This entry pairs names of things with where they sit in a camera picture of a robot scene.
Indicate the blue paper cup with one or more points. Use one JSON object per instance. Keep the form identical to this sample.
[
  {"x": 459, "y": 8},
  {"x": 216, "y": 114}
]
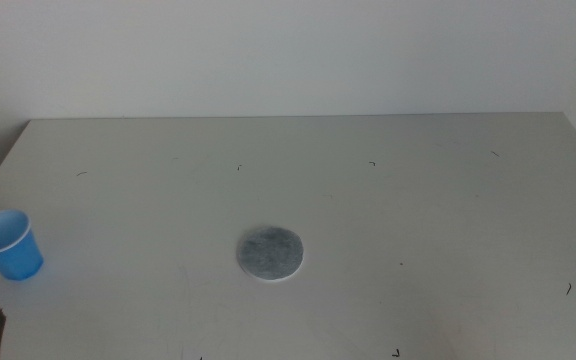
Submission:
[{"x": 12, "y": 255}]

